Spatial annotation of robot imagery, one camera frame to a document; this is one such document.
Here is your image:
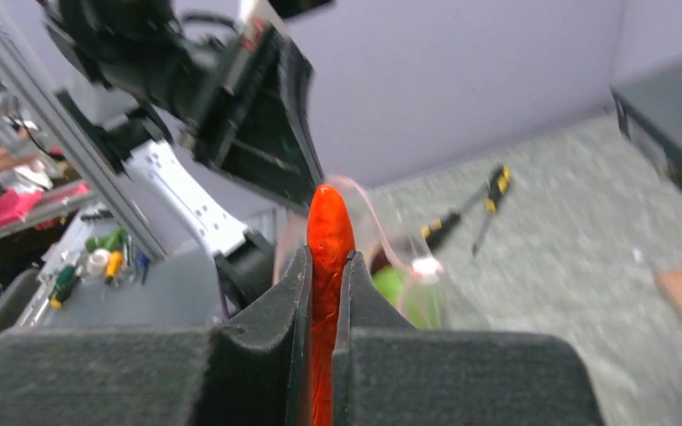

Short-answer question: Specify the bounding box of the background workbench clutter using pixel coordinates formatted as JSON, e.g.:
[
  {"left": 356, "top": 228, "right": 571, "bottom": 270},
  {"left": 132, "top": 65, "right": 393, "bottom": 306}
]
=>
[{"left": 0, "top": 35, "right": 154, "bottom": 330}]

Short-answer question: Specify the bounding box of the black yellow screwdriver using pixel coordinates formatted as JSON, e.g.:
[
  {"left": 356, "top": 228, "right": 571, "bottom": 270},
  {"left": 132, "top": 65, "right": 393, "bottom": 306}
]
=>
[
  {"left": 472, "top": 165, "right": 512, "bottom": 257},
  {"left": 421, "top": 187, "right": 488, "bottom": 251}
]

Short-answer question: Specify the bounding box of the dark rack server chassis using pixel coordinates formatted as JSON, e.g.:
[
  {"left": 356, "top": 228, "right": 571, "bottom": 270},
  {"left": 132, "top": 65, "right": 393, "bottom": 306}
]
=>
[{"left": 612, "top": 62, "right": 682, "bottom": 192}]

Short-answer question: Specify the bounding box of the aluminium rail left edge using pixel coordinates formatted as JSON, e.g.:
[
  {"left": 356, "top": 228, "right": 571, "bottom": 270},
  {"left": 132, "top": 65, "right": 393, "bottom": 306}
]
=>
[{"left": 0, "top": 10, "right": 168, "bottom": 260}]

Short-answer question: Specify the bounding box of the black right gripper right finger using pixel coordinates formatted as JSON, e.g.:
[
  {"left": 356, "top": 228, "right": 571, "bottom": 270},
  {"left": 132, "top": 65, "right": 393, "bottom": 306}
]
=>
[{"left": 333, "top": 252, "right": 604, "bottom": 425}]

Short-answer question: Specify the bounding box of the clear zip top bag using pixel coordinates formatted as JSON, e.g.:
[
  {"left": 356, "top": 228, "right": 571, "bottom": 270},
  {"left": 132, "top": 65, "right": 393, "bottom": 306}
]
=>
[{"left": 273, "top": 175, "right": 445, "bottom": 330}]

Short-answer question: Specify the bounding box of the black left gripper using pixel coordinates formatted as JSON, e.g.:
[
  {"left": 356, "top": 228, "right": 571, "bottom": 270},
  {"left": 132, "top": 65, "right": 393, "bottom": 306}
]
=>
[{"left": 42, "top": 1, "right": 323, "bottom": 209}]

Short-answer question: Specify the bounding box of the orange carrot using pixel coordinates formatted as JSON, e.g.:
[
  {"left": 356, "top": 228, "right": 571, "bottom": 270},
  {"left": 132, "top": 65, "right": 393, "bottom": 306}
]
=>
[{"left": 306, "top": 184, "right": 356, "bottom": 426}]

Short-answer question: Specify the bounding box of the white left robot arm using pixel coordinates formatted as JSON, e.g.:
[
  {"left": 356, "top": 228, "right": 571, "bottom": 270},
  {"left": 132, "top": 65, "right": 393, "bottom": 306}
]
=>
[{"left": 42, "top": 1, "right": 324, "bottom": 308}]

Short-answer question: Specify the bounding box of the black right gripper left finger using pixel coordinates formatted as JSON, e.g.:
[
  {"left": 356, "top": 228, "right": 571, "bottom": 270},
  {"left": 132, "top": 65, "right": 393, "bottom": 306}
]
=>
[{"left": 0, "top": 248, "right": 312, "bottom": 425}]

